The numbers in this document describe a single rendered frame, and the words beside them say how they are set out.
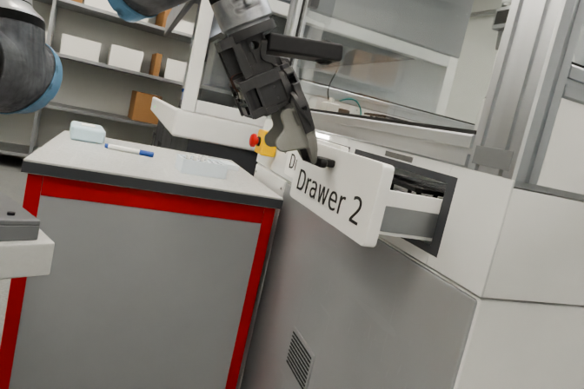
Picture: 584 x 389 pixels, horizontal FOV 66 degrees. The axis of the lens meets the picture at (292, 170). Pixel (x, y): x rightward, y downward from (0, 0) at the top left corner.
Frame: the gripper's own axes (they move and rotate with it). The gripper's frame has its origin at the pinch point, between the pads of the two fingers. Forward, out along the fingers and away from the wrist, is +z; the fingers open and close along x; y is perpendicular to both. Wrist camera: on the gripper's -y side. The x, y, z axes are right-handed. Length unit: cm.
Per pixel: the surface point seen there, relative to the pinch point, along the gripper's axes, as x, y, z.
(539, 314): 23.3, -13.8, 26.0
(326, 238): -18.0, -2.4, 23.7
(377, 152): -6.6, -13.8, 7.4
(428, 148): 7.5, -15.0, 5.2
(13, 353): -43, 68, 25
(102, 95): -447, 50, -19
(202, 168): -56, 12, 8
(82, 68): -444, 54, -50
